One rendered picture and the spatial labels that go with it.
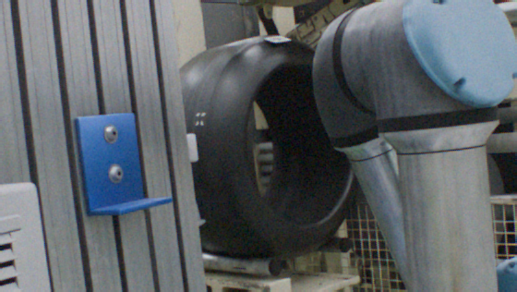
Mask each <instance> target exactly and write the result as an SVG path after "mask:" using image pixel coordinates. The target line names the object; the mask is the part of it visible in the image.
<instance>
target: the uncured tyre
mask: <svg viewBox="0 0 517 292"><path fill-rule="evenodd" d="M276 36H277V35H264V36H258V37H254V38H250V39H246V40H243V41H239V42H236V43H229V44H226V45H222V46H218V47H214V48H211V49H208V50H206V51H203V52H201V53H200V54H198V55H196V56H194V57H193V58H192V59H190V60H189V61H188V62H187V63H185V64H184V65H183V66H182V67H181V68H180V69H179V71H180V79H181V86H182V95H183V103H184V110H185V118H186V134H187V135H191V134H193V135H195V136H196V143H197V151H198V160H197V161H196V162H190V163H191V168H192V176H193V183H194V190H195V197H196V199H197V202H198V206H199V207H198V212H199V217H200V219H203V220H205V221H206V222H205V223H204V224H203V225H201V226H199V227H198V230H199V238H200V246H201V247H202V248H204V249H207V250H209V251H211V252H214V253H217V254H225V255H237V256H251V257H263V258H275V259H279V260H280V261H287V260H293V259H296V258H300V257H303V256H306V255H308V254H310V253H312V252H314V251H316V249H318V248H320V247H321V246H323V245H324V244H325V243H326V242H327V241H328V240H330V239H331V237H332V236H333V235H334V234H335V233H336V231H337V230H338V229H339V227H340V226H341V224H343V222H344V220H345V219H346V217H347V215H348V214H349V212H350V211H351V208H352V206H353V204H354V202H355V198H356V195H357V192H358V189H359V186H360V183H359V181H358V179H357V177H356V175H355V171H354V169H353V168H352V166H351V163H350V160H349V158H348V156H347V154H346V153H345V152H341V151H338V150H336V149H334V147H333V146H332V145H331V141H330V139H329V137H328V135H327V132H326V130H325V128H324V126H323V123H322V121H321V118H320V115H319V110H318V108H317V103H316V99H315V94H314V87H313V77H312V76H313V63H314V57H315V53H316V49H315V48H314V47H312V46H310V45H308V44H306V43H303V42H301V41H299V40H297V39H294V38H290V37H284V36H282V37H284V38H287V39H290V40H291V41H286V42H280V43H274V42H271V41H268V40H265V38H270V37H276ZM254 102H256V104H257V105H258V107H259V108H260V110H261V112H262V114H263V115H264V117H265V119H266V121H267V124H268V127H269V130H270V134H271V143H272V169H271V179H270V182H269V185H268V187H267V189H266V192H265V194H264V196H263V197H262V196H261V194H260V193H259V190H258V187H257V185H256V183H255V180H254V177H253V175H252V172H251V168H250V162H249V158H248V150H247V149H246V131H247V130H248V123H247V122H249V118H250V113H251V110H252V106H253V104H254ZM197 111H207V113H206V118H205V127H201V128H195V120H196V113H197Z"/></svg>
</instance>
